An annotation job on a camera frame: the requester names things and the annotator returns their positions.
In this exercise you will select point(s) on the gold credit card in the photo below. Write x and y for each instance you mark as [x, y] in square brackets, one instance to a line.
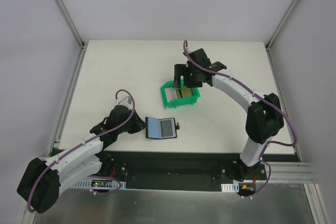
[184, 93]

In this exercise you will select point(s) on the green plastic bin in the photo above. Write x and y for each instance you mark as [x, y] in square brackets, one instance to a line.
[174, 97]

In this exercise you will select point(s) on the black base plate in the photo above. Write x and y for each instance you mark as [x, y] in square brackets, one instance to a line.
[176, 171]

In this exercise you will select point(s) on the left white cable duct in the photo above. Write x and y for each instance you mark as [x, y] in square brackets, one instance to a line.
[101, 184]

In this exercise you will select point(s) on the black leather card holder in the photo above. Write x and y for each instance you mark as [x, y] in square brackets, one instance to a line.
[161, 129]

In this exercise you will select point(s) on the white cable duct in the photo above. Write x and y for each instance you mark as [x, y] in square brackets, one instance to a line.
[101, 184]
[230, 188]

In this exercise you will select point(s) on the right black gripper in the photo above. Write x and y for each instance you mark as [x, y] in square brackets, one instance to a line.
[187, 76]

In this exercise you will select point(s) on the right white cable duct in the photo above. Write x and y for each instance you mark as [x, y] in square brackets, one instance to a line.
[230, 188]

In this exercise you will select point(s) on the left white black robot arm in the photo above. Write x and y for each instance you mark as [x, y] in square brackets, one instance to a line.
[45, 180]

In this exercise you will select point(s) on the aluminium frame rail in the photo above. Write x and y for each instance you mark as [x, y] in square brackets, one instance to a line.
[292, 173]

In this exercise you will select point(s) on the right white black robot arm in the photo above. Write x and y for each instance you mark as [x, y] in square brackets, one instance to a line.
[264, 119]

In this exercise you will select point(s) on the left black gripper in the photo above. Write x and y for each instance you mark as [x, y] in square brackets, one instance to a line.
[137, 123]

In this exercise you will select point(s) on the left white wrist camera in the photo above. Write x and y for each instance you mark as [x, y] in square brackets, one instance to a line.
[126, 101]

